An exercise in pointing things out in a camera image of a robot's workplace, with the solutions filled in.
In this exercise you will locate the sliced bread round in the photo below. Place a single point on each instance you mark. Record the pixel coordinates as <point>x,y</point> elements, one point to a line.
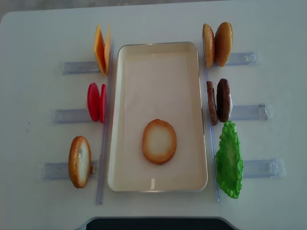
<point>79,162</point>
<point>159,142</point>

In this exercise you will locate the red tomato slice inner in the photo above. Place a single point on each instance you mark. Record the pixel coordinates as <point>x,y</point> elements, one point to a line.
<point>102,103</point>

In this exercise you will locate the red tomato slice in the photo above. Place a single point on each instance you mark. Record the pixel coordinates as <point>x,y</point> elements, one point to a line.
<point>102,103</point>
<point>93,99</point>

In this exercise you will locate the brown meat patty inner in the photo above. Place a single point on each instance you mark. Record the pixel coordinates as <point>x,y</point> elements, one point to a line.
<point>211,103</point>

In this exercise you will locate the red tomato slice outer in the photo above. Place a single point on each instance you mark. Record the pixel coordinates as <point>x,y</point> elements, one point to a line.
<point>93,99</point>

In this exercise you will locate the dark meat patty outer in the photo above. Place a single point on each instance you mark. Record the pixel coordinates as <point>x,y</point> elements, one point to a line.
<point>223,100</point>

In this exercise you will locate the orange cheese slice inner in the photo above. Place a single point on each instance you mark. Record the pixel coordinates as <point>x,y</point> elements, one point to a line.
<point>107,49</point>

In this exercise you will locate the orange cheese slice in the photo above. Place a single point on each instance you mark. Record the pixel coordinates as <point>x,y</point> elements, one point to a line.
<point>107,49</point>
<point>99,48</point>

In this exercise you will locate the orange cheese slice outer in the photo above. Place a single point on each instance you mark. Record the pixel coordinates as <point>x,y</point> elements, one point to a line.
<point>99,48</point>

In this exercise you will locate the green lettuce leaf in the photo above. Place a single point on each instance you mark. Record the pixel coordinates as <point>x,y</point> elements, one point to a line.
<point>229,162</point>

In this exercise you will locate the cream rectangular tray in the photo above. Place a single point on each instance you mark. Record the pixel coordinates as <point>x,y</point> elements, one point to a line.
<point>157,81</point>

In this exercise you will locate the golden bun half inner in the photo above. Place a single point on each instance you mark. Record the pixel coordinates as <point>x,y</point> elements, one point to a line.
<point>209,45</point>

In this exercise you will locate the golden bun half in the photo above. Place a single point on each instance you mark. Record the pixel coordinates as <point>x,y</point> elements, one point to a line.
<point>223,43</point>
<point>209,45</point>

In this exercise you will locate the golden bun half outer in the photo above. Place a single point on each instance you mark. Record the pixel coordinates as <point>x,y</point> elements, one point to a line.
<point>223,43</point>

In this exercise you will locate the black base at bottom edge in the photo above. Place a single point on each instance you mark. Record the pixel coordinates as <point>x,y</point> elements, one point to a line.
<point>158,224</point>

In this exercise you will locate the clear long rail left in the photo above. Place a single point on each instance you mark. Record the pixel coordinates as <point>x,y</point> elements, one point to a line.
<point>107,126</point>

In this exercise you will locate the clear long rail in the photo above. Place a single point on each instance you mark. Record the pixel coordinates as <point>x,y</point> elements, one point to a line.
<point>107,126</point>
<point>211,138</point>

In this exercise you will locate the clear long rail right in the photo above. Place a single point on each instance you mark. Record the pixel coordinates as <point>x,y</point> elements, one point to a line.
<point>211,138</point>

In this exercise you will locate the clear holder rail middle right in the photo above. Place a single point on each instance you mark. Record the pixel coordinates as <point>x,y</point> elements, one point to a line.
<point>260,111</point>

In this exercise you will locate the clear holder rail middle left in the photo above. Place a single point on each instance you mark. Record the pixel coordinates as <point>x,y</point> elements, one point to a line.
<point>69,116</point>

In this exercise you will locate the clear holder rail top right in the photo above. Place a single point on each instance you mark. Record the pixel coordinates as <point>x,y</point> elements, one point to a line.
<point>243,58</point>

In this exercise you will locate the clear holder rail bottom left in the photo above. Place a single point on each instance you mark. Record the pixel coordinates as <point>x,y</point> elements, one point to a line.
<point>53,171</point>

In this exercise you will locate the clear holder rail bottom right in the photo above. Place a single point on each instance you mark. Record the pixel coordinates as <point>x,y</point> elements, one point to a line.
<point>267,168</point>

